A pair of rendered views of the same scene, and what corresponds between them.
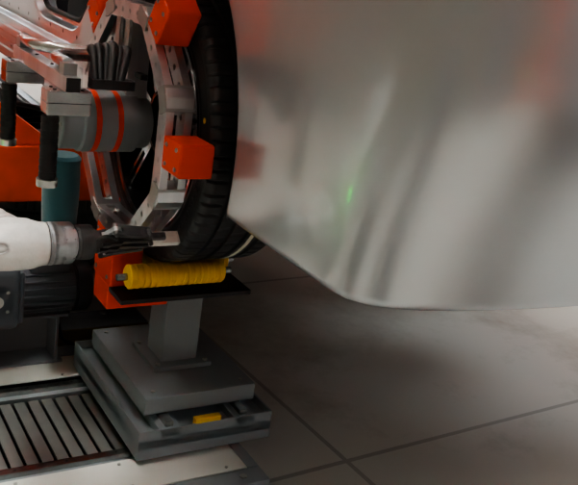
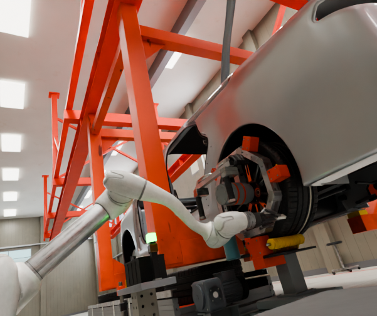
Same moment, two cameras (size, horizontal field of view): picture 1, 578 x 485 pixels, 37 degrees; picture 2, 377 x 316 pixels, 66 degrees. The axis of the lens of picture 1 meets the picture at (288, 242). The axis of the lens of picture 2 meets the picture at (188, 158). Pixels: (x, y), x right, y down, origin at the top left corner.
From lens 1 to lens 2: 1.07 m
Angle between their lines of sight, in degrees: 41
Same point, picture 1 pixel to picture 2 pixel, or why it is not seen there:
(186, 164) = (281, 170)
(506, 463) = not seen: outside the picture
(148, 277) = (278, 241)
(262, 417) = not seen: hidden behind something
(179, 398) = not seen: hidden behind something
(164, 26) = (249, 143)
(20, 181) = (203, 251)
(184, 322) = (296, 271)
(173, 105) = (265, 161)
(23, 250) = (238, 217)
